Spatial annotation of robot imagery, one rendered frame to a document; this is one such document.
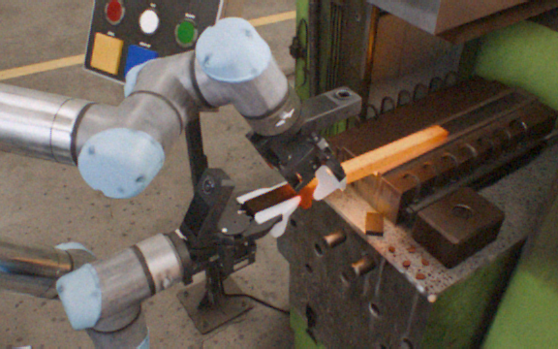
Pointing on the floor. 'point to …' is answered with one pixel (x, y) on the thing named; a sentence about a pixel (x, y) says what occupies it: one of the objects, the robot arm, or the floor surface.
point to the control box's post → (199, 181)
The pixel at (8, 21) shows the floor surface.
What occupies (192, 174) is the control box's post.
